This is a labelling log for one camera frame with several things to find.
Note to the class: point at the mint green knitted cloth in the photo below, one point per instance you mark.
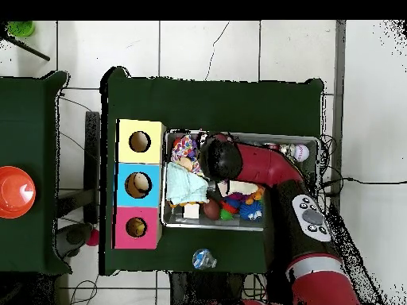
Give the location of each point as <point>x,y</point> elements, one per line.
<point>184,187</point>

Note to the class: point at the cream cloth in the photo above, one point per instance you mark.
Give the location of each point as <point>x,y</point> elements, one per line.
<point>241,187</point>

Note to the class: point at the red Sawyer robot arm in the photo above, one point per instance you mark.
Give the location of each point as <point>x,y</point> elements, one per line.
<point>267,165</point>

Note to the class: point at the wooden box with three holes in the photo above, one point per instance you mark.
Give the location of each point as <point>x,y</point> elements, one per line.
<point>149,155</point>

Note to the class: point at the brown toy football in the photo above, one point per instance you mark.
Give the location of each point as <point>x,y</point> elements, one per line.
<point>211,209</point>

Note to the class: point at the crumpled clear plastic bottle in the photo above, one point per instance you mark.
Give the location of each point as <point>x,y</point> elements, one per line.
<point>203,259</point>

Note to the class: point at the red ball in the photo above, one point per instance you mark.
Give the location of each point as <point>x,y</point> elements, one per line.
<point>93,238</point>

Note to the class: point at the grey rounded object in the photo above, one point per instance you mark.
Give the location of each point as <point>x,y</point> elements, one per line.
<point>74,236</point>

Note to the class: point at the large orange bowl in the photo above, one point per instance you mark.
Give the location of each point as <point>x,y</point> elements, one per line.
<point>14,193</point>

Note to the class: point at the black rod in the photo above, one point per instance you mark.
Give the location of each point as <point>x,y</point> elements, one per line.
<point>31,51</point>

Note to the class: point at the green cup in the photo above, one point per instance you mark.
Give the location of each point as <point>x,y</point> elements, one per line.
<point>20,28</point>

